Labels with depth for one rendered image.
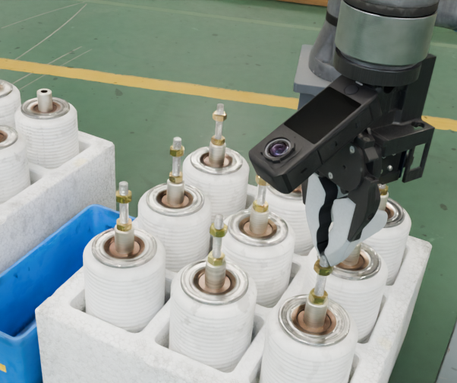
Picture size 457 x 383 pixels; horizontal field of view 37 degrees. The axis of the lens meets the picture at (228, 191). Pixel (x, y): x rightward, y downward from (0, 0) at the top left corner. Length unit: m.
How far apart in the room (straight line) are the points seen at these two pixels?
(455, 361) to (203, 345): 0.34
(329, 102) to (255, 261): 0.30
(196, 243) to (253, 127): 0.78
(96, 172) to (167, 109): 0.57
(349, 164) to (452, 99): 1.37
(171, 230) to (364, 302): 0.25
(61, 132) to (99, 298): 0.37
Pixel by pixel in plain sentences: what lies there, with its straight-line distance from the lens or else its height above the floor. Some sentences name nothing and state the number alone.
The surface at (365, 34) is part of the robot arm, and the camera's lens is 0.54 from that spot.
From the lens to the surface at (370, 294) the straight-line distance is 0.80.
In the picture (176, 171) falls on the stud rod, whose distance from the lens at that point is 0.85.
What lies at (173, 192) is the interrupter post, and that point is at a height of 0.27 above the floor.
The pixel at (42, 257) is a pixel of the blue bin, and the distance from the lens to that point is 1.04.
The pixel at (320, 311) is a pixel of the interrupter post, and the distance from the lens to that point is 0.70.
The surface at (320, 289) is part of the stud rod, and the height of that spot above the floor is 0.30.
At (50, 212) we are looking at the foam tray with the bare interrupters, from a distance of 1.07.
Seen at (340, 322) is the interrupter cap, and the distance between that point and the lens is 0.73.
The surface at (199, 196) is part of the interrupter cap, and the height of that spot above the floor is 0.25.
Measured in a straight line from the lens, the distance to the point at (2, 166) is 1.01.
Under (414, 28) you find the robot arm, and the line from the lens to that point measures 0.54.
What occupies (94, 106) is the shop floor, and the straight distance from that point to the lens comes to 1.69.
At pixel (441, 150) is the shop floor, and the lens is 1.66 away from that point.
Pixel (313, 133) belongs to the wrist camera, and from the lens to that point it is 0.55.
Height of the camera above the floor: 0.74
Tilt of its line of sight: 33 degrees down
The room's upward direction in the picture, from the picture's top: 5 degrees clockwise
